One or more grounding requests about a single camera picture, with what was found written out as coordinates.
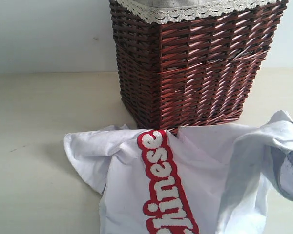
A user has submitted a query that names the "white t-shirt red lettering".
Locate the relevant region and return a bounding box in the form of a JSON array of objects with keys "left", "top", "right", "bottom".
[{"left": 63, "top": 111, "right": 293, "bottom": 234}]

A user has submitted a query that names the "dark brown wicker basket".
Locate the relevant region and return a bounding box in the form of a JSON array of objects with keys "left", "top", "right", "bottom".
[{"left": 109, "top": 0, "right": 287, "bottom": 132}]

